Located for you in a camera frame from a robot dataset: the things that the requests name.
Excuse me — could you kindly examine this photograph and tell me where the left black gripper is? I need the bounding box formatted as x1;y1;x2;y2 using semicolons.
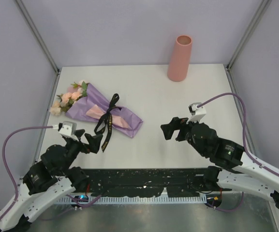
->
59;129;103;174

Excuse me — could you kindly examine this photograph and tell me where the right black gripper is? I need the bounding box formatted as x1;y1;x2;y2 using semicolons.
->
161;114;207;157

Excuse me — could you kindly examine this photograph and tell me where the black ribbon gold lettering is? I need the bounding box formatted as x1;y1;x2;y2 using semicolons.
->
94;93;121;152

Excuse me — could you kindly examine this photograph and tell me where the purple wrapping paper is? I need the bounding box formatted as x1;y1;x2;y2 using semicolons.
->
65;84;143;138

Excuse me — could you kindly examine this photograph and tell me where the pink artificial flower bunch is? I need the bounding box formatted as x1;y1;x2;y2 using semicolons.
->
49;80;88;116

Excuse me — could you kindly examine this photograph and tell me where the pink tissue paper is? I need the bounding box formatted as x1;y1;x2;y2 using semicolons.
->
86;104;130;129

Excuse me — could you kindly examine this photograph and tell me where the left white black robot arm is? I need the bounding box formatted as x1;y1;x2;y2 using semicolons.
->
0;124;103;232

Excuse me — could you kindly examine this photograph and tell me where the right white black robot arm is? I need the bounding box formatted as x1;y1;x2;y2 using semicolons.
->
161;117;279;209

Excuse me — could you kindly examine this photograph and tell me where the pink tapered vase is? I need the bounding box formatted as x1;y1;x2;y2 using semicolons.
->
167;35;192;82

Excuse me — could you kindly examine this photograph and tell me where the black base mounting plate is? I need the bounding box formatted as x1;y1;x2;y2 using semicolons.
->
84;168;220;198

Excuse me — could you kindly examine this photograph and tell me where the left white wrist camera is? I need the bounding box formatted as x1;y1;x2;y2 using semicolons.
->
58;121;78;141

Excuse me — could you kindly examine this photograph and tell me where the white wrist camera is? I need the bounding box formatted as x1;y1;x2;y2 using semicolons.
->
187;102;206;124
58;121;78;141

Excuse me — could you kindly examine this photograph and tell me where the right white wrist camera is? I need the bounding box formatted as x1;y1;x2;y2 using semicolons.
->
187;102;206;124

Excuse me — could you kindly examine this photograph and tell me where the white slotted cable duct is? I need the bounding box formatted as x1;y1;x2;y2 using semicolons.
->
54;195;207;205

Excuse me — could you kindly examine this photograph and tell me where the right aluminium frame post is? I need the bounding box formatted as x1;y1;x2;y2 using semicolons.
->
225;0;272;72

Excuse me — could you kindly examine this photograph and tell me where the aluminium frame post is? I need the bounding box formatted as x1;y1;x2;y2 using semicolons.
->
15;0;60;74
225;0;272;72

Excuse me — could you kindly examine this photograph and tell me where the left aluminium frame post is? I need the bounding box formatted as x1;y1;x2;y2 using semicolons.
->
15;0;60;74

